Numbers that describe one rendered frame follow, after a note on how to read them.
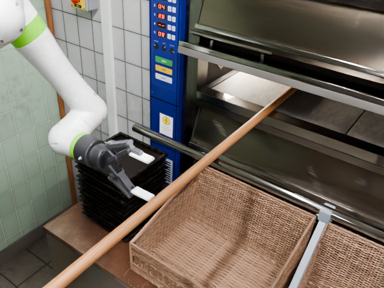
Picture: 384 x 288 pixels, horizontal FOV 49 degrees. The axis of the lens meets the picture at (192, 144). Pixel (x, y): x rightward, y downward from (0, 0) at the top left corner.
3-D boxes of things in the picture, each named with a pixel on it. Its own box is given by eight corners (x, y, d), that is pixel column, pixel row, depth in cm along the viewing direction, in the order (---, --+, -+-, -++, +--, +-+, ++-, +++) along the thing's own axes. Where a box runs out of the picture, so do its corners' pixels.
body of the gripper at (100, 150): (104, 137, 131) (127, 147, 126) (107, 159, 135) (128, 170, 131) (87, 148, 125) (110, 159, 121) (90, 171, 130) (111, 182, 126)
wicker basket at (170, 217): (197, 207, 203) (200, 160, 189) (306, 264, 177) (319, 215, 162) (127, 269, 170) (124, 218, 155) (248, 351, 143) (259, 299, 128)
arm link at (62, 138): (50, 155, 141) (34, 135, 133) (75, 128, 146) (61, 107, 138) (80, 170, 135) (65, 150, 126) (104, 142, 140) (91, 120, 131)
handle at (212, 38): (187, 45, 154) (189, 45, 155) (268, 69, 138) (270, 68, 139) (189, 29, 151) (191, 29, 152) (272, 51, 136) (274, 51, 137)
